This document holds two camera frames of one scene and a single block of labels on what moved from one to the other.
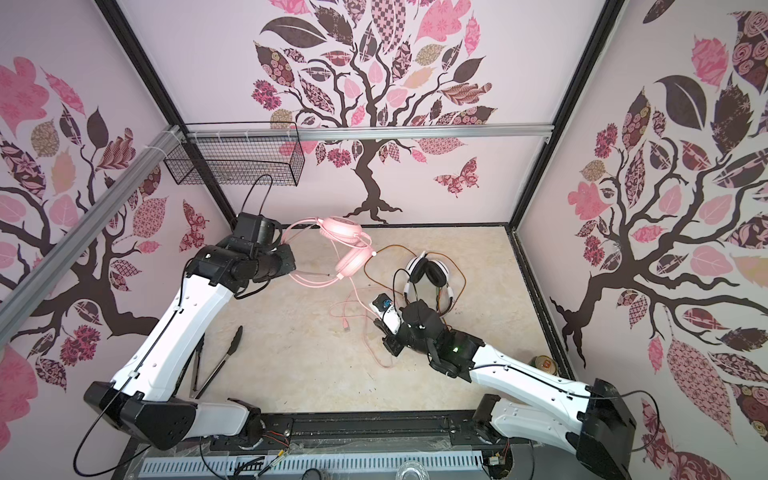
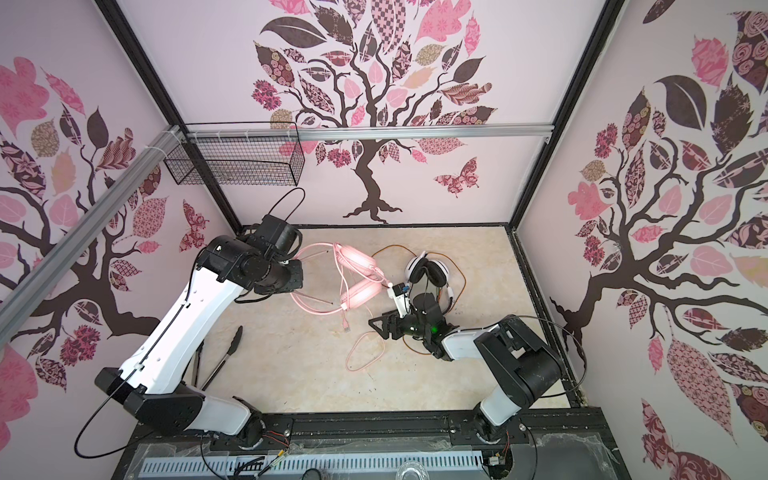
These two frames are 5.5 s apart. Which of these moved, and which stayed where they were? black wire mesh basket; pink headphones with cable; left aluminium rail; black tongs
Moved: pink headphones with cable
Stayed: left aluminium rail; black wire mesh basket; black tongs
